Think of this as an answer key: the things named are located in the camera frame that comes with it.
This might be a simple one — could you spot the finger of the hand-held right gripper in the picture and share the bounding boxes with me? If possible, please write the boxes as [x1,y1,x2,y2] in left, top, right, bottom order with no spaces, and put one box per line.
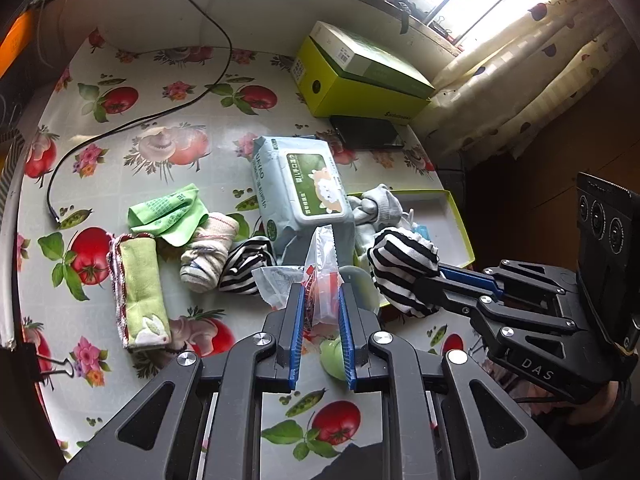
[440,260,576,311]
[415,275,583,342]

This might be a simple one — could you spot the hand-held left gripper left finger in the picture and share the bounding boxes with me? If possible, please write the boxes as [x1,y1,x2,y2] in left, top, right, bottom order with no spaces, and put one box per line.
[59,284,307,480]

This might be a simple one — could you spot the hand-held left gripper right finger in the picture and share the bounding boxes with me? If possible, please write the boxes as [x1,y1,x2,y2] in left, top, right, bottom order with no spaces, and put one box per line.
[339,284,583,480]

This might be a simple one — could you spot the black and white striped sock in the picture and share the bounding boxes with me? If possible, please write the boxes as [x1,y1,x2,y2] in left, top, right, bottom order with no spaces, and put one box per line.
[218,235,276,295]
[367,227,442,318]

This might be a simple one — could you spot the clear plastic packet red contents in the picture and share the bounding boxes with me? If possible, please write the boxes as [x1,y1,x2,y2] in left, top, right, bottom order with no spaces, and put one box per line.
[302,225,346,333]

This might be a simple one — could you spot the white tray box green rim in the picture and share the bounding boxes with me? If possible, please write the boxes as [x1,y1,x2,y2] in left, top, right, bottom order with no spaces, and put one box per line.
[345,189,476,308]

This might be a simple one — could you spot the person's right hand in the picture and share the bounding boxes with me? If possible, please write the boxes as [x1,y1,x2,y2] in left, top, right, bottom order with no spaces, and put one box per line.
[571,384,634,419]

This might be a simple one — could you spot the green rounded square case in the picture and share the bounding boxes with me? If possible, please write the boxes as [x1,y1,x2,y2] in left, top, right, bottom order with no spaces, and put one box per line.
[319,337,348,382]

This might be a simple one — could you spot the crumpled white plastic wrapper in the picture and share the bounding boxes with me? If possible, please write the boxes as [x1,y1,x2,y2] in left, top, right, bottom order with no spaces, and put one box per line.
[251,266,303,308]

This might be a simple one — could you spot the grey sock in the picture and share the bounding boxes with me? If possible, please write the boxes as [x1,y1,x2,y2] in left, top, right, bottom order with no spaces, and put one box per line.
[348,184,403,226]

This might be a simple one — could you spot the brown wooden cabinet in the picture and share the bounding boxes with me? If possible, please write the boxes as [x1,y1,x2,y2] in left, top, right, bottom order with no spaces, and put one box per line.
[462,67,640,271]

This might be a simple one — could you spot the wet wipes pack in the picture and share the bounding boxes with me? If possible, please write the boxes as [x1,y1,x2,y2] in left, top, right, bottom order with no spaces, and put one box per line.
[250,135,357,266]

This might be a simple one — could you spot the green towel red-white trim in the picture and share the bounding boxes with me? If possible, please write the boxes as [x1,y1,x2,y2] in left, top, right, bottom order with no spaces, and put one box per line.
[109,232,171,352]

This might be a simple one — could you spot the black smartphone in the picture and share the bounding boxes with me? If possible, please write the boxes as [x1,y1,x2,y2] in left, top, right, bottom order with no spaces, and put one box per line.
[329,115,406,151]

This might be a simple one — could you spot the green printed cloth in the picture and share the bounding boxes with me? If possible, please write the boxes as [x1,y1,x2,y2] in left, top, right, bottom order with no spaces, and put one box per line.
[127,184,210,247]

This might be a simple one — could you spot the cream dotted curtain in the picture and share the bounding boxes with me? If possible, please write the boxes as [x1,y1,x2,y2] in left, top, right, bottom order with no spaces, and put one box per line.
[427,0,631,158]

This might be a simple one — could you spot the floral vinyl tablecloth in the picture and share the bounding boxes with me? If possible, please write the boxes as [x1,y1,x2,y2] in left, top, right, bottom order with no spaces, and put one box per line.
[0,27,496,480]

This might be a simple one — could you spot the lime green cardboard box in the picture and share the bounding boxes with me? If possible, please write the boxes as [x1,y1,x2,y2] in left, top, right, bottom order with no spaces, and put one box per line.
[292,37,436,122]

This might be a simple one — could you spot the green and white carton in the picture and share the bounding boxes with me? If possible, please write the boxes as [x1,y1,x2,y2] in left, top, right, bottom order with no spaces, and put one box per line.
[307,21,436,101]

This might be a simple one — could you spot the black binder clip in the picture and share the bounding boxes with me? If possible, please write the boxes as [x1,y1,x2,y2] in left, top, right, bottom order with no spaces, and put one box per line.
[20,342,76,383]

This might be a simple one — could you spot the black hanging hook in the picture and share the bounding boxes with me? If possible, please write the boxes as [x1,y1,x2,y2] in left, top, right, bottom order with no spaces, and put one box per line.
[397,0,418,33]

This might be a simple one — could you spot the black power cable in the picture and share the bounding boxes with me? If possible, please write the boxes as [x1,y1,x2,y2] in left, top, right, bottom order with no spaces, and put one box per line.
[46,0,233,226]

